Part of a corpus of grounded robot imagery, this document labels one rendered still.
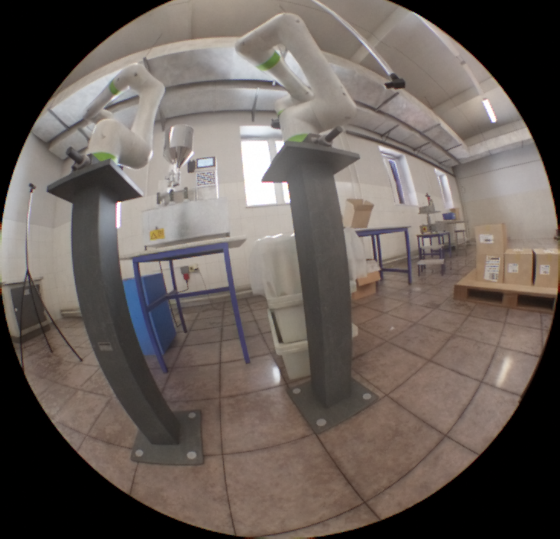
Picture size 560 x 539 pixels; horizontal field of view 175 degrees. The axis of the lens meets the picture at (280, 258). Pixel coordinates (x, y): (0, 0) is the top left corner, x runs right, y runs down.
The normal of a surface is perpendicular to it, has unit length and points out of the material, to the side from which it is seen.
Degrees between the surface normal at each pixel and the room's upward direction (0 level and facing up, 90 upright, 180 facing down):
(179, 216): 90
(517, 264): 90
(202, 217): 90
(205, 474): 0
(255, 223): 90
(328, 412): 0
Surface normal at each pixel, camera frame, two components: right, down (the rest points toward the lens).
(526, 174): -0.95, 0.14
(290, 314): 0.14, 0.13
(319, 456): -0.14, -0.99
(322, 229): 0.34, 0.00
